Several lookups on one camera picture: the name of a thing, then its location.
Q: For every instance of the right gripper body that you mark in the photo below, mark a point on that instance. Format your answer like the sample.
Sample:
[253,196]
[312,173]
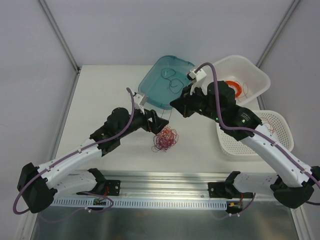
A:
[186,101]

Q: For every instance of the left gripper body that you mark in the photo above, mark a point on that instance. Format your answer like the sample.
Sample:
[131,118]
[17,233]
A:
[149,120]

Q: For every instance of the red purple wire ball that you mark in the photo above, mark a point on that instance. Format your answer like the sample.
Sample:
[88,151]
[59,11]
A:
[165,139]

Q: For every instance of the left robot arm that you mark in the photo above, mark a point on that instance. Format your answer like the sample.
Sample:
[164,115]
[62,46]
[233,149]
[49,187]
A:
[40,185]

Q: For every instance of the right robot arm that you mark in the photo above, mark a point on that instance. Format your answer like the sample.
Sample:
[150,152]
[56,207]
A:
[293,182]

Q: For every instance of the teal transparent plastic tray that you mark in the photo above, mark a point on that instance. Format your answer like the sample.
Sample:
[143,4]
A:
[165,81]

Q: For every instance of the white deep plastic basket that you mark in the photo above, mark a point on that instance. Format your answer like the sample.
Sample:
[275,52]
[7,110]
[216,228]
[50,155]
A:
[246,79]

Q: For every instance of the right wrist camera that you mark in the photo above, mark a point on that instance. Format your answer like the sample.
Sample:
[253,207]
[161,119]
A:
[197,79]

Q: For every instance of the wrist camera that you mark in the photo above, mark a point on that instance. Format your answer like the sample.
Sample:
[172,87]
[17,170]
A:
[139,101]
[197,79]

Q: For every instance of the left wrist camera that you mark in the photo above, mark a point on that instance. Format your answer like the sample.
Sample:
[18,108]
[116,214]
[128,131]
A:
[139,101]

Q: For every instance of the aluminium mounting rail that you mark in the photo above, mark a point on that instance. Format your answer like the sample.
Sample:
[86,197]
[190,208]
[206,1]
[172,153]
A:
[164,185]

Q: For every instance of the white slotted cable duct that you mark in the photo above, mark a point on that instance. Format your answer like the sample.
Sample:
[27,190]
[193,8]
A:
[136,203]

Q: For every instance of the left aluminium frame post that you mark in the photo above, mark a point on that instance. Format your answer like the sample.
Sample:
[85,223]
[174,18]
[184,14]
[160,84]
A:
[53,23]

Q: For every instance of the aluminium frame post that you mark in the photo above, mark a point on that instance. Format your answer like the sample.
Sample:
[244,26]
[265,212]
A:
[292,8]
[53,23]

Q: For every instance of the right aluminium frame post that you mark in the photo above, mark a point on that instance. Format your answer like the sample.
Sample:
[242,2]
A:
[292,8]

